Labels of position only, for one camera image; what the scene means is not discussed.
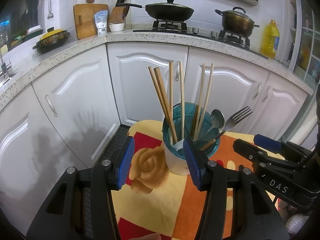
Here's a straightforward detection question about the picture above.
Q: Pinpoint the black frying pan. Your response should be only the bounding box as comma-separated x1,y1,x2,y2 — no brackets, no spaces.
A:
116,0,194,22

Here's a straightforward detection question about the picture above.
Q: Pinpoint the yellow lidded casserole pot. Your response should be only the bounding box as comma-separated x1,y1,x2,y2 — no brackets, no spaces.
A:
33,27,70,54

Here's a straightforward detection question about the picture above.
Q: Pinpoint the speckled stone countertop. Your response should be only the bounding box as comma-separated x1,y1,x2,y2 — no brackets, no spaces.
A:
1,29,315,111

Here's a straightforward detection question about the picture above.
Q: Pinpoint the wooden chopstick in cup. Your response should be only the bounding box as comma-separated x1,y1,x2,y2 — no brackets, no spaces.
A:
194,63,214,140
193,63,206,140

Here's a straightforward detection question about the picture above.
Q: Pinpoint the light wooden chopstick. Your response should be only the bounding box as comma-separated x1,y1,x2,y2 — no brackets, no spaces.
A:
179,61,185,139
169,61,175,145

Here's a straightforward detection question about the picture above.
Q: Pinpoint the white cabinet door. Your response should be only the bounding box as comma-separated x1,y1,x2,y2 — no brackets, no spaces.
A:
107,42,188,126
184,48,268,119

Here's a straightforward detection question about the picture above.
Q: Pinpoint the white cabinet door right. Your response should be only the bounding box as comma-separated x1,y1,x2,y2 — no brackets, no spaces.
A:
184,48,268,119

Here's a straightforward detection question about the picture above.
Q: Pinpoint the white small bowl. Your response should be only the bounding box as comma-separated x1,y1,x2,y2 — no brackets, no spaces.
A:
109,23,125,32

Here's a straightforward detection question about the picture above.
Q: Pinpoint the orange yellow patterned tablecloth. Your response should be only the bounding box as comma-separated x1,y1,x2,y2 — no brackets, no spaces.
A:
112,120,254,239

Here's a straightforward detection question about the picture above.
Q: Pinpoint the yellow oil bottle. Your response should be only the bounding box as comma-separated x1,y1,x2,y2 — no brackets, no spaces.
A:
260,19,280,59

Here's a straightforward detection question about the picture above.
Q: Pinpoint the white seasoning bag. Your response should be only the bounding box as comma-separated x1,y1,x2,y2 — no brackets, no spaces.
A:
94,10,108,35

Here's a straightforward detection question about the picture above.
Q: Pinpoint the silver metal spoon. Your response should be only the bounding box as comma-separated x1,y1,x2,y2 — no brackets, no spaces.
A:
200,109,225,140

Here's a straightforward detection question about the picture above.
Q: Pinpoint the thin curved wooden chopstick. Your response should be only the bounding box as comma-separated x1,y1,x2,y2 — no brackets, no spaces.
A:
153,67,178,143

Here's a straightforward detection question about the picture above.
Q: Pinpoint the dark wooden chopstick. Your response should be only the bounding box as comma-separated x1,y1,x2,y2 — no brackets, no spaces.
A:
147,65,176,144

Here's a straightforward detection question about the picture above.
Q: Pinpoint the dark cooking pot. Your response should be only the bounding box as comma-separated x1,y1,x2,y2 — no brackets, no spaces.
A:
215,7,260,38

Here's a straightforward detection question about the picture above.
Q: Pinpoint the silver metal fork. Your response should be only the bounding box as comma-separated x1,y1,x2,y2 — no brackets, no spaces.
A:
200,106,253,151

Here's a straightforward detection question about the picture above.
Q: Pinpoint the wooden knife block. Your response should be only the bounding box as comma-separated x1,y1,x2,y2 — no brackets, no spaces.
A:
108,0,129,31

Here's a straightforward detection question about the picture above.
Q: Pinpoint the wooden cutting board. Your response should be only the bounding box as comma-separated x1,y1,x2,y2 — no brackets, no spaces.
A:
73,3,108,40

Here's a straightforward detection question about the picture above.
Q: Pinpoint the floral white utensil cup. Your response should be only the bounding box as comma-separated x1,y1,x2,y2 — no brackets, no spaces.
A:
162,102,220,176

